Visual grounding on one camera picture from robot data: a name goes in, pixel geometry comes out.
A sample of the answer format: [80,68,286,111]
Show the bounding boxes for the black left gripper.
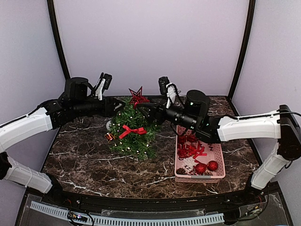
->
[72,95,126,118]

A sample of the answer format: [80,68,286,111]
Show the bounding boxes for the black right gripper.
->
[136,95,198,131]

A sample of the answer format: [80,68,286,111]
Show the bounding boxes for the red glitter star topper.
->
[129,86,150,109]

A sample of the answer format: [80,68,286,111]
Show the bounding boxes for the red ribbon bow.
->
[119,125,147,139]

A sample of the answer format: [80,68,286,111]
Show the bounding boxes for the small green christmas tree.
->
[108,103,160,160]

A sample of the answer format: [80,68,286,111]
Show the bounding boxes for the white fairy light string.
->
[113,106,160,158]

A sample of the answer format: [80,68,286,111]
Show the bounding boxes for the red gold drum ornament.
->
[105,132,116,142]

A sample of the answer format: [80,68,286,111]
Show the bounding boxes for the pink plastic basket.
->
[174,125,226,183]

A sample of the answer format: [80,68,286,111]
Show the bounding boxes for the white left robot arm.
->
[0,73,125,205]

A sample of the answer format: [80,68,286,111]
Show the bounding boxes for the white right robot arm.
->
[137,90,301,204]

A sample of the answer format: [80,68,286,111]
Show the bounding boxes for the red ornaments in basket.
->
[176,135,207,161]

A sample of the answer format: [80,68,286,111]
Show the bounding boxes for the white snowflake ornament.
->
[181,156,198,174]

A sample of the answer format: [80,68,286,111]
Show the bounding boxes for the brown pine cone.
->
[176,168,187,175]

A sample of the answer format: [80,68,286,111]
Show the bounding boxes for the red ball ornament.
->
[207,161,219,172]
[194,162,207,175]

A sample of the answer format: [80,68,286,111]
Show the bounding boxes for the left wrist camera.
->
[95,73,112,101]

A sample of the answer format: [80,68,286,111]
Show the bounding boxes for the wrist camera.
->
[95,73,112,101]
[158,76,178,109]

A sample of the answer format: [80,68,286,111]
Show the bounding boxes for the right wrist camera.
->
[158,76,178,109]

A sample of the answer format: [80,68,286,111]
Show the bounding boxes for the white perforated cable tray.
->
[30,202,225,226]

